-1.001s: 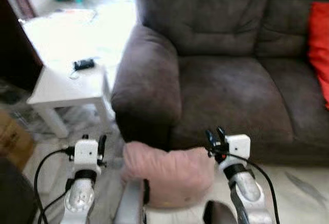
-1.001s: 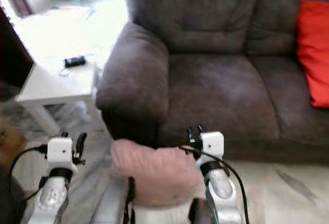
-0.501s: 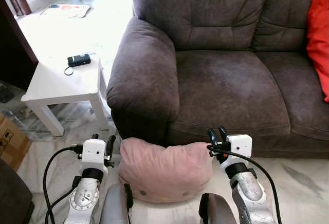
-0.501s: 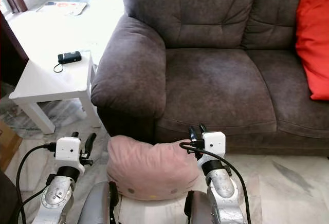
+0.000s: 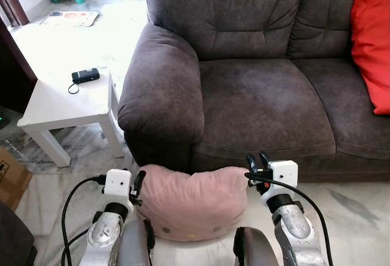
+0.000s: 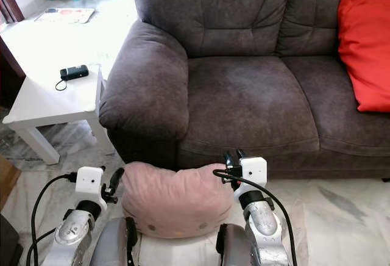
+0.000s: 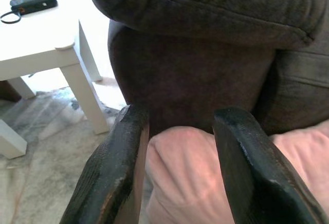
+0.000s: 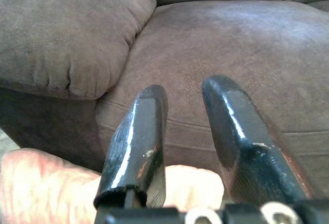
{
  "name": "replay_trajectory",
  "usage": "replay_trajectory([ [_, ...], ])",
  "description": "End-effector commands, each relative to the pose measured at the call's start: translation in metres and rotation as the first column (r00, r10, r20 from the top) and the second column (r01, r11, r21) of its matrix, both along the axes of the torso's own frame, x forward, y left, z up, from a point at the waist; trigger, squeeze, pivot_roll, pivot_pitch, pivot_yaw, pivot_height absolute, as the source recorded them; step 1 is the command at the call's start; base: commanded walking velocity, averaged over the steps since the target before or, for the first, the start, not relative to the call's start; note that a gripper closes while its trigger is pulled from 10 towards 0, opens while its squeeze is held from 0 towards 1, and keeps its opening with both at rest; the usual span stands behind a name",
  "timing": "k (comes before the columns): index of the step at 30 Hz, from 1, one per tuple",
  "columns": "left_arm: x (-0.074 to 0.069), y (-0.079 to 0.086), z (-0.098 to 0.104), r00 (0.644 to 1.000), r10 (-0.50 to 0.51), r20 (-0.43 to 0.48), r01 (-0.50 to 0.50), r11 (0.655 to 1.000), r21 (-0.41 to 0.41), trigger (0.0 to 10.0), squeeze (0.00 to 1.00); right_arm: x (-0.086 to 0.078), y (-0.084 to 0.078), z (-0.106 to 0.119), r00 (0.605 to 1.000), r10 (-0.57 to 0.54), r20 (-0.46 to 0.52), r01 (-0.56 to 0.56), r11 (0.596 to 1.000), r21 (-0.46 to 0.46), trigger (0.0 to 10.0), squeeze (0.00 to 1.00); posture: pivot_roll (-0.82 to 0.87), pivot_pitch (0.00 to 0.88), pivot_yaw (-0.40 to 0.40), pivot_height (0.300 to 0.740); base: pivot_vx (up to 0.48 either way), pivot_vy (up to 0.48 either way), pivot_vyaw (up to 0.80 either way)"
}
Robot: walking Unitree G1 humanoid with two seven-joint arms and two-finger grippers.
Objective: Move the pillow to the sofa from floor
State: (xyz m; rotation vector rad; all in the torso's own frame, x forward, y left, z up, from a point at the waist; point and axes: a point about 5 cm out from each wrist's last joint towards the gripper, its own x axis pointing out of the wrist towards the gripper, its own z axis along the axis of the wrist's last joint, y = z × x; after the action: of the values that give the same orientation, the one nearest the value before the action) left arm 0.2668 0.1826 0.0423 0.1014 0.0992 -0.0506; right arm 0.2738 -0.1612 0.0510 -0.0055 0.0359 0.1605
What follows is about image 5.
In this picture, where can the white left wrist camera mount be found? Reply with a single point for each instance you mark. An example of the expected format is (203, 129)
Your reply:
(117, 183)

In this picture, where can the red pillow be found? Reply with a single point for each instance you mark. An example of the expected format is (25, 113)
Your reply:
(372, 46)

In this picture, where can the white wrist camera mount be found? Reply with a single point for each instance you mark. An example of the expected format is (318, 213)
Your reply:
(117, 183)
(284, 173)

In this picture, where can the pink cat face pillow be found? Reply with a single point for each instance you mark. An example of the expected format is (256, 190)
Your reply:
(192, 202)

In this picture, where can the brown cardboard box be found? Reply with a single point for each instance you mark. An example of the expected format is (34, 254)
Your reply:
(11, 177)

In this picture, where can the printed floor mat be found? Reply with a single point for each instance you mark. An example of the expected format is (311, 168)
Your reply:
(70, 18)

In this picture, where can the grey left robot leg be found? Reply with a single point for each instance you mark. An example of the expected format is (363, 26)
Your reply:
(134, 244)

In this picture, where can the grey right robot leg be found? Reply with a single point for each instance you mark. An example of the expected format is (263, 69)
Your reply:
(256, 248)

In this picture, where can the dark grey upholstered furniture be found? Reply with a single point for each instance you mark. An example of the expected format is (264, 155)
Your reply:
(13, 238)

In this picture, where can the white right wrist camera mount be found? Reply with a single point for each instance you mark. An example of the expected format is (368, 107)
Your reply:
(284, 173)

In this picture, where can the grey robot leg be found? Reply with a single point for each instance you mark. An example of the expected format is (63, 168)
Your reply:
(134, 244)
(256, 248)

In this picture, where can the dark wooden cabinet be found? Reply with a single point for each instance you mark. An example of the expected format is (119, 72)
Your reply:
(12, 71)

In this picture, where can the dark brown fabric sofa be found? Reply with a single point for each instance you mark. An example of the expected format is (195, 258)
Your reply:
(262, 95)

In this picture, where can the white side table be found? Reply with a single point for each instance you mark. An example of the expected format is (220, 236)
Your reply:
(61, 104)

